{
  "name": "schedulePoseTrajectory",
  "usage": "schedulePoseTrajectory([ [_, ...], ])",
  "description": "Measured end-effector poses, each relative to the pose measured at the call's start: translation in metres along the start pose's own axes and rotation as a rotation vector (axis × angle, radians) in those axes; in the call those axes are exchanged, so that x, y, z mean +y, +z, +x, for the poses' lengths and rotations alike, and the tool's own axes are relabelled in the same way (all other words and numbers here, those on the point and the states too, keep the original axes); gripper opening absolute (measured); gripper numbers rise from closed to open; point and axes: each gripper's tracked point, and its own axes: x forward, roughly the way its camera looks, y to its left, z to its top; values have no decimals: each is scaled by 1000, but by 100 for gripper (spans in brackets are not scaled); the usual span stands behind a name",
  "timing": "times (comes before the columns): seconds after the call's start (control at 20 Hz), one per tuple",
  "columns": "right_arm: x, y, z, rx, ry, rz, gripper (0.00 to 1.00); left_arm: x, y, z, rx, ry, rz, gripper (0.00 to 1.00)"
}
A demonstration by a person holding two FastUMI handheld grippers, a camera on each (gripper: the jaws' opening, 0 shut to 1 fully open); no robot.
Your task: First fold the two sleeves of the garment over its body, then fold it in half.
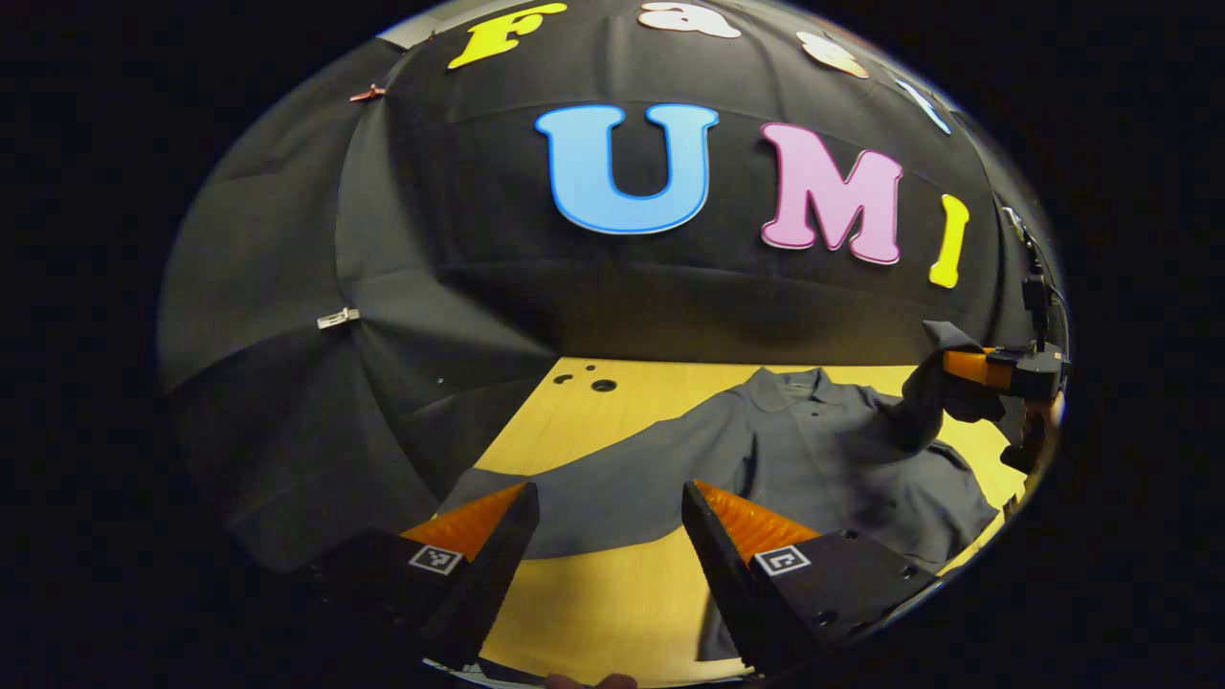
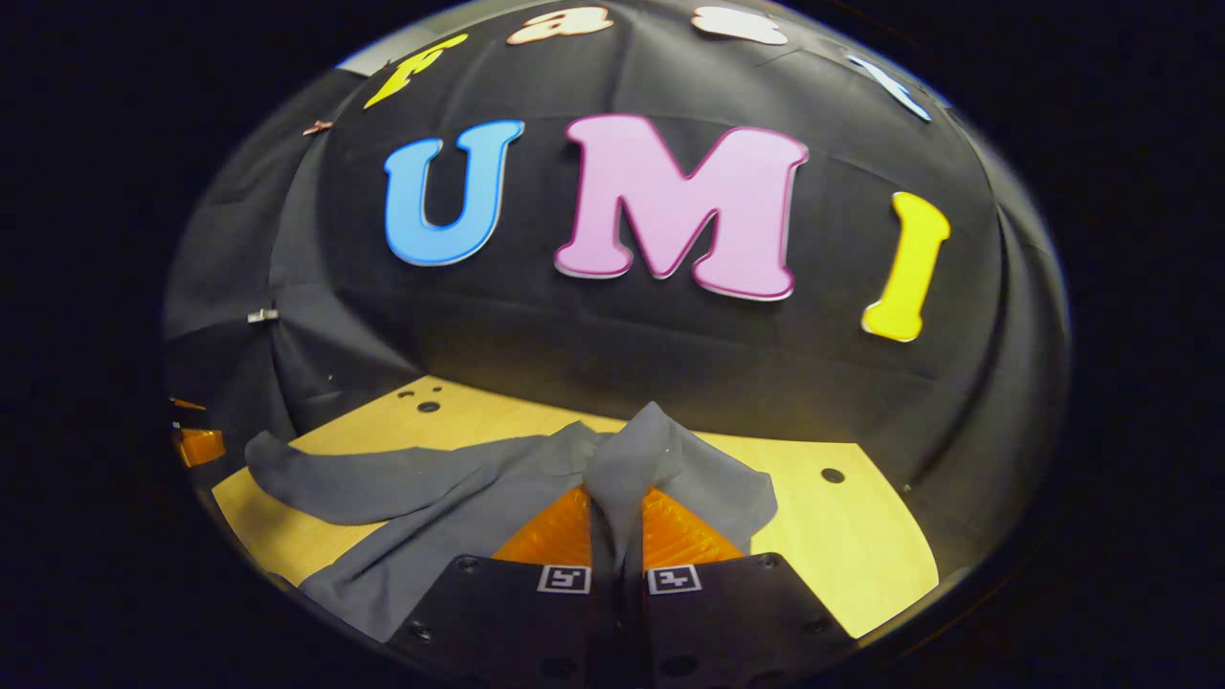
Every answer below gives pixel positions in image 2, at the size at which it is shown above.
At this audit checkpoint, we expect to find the black backdrop cloth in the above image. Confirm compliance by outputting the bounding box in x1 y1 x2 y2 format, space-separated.
163 0 1071 575

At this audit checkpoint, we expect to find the grey long-sleeved shirt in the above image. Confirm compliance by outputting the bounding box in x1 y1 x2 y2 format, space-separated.
244 402 778 644

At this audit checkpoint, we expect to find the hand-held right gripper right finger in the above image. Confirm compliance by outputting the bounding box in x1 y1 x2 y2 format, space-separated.
622 486 858 689

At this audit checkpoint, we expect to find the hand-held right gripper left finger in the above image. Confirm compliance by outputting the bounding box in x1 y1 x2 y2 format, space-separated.
388 483 619 689

